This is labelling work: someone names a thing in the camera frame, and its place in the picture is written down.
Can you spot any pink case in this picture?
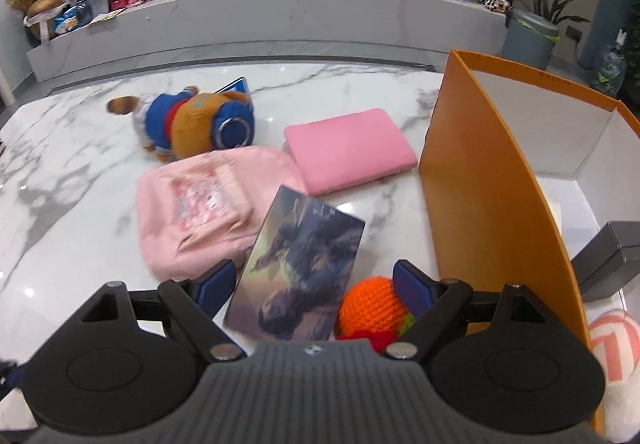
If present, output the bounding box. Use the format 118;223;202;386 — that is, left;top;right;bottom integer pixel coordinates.
283;108;418;197

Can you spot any crocheted orange and strawberry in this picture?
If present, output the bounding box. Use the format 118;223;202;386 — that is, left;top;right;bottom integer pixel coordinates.
335;276;418;350

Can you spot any brown round ornament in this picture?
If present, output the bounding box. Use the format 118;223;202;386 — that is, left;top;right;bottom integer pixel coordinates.
25;0;66;44

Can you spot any brown plush bear blue cap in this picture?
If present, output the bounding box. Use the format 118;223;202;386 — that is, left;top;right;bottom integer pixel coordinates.
106;86;257;162

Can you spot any orange cardboard box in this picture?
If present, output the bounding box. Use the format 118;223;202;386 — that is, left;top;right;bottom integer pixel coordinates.
419;48;640;430

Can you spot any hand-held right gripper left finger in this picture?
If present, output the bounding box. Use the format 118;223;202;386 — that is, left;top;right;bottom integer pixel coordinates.
75;258;247;364

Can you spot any blue snack packet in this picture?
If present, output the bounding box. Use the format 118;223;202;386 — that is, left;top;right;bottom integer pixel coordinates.
52;4;91;35

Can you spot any dark illustrated box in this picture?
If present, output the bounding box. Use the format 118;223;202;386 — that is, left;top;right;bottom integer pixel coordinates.
223;185;366;342

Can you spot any white marble tv cabinet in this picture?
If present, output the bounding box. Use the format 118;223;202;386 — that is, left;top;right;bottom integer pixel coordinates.
25;0;511;84

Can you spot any pink small backpack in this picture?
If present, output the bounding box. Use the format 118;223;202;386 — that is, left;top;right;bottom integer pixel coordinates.
137;146;308;282

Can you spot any white soft object red print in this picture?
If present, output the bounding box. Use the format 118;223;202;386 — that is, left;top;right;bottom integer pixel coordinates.
587;306;640;444

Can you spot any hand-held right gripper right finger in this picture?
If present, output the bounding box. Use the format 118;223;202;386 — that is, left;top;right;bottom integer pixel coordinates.
384;259;555;362

